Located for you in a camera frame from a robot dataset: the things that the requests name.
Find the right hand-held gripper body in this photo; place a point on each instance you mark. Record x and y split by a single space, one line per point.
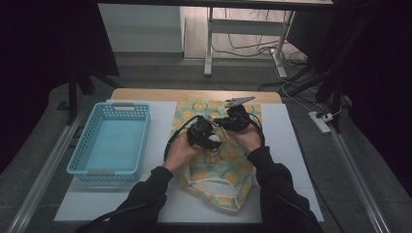
239 116

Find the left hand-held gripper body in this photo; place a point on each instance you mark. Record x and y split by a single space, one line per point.
199 131

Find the lemon print cloth bag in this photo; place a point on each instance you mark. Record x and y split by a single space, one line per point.
226 165

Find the blue plastic basket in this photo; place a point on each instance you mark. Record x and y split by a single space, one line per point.
110 145

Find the person's right hand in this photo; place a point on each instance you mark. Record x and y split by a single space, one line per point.
248 137

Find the person's left hand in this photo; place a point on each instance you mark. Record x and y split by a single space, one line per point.
179 153

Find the white table mat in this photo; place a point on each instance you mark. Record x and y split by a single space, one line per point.
285 142

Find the white power strip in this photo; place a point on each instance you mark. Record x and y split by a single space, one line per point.
320 122

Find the black stand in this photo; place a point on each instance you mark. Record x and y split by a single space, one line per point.
330 84
73 97

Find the black curtain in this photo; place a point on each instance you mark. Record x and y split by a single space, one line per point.
379 81
42 64

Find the white desk frame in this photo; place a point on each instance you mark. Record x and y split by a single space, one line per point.
243 26

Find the metal floor rail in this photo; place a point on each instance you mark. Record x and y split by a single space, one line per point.
359 181
42 171

